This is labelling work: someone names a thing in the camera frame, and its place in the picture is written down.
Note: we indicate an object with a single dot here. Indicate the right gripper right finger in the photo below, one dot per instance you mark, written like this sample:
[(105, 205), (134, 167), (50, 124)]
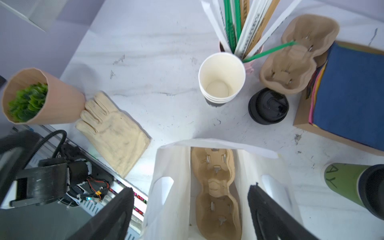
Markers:
[(271, 221)]

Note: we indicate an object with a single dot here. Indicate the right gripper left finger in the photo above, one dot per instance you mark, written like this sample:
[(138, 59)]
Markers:
[(112, 222)]

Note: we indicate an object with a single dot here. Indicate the single brown pulp cup carrier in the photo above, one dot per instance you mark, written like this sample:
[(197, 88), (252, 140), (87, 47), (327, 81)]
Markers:
[(217, 210)]

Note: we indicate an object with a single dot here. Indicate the white paper gift bag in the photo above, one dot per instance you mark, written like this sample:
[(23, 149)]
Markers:
[(200, 190)]

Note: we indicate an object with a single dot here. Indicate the green paper cup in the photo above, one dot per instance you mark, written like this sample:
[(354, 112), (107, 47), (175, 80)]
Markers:
[(343, 179)]

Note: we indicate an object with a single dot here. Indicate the black plastic cup lid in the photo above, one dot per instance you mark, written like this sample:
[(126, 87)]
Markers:
[(268, 107)]

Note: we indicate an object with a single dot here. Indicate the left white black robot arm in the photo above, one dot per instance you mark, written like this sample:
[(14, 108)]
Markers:
[(49, 181)]

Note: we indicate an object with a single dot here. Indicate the brown bowl with greens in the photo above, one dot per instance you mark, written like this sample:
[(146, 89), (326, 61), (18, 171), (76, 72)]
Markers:
[(35, 97)]

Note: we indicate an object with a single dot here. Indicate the stack of paper cups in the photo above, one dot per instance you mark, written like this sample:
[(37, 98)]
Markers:
[(221, 77)]

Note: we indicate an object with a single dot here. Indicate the pink metal straw bucket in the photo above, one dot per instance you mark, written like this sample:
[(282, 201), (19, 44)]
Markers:
[(249, 65)]

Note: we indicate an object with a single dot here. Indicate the bundle of wrapped straws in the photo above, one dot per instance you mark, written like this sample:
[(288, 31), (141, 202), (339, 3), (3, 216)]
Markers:
[(241, 25)]

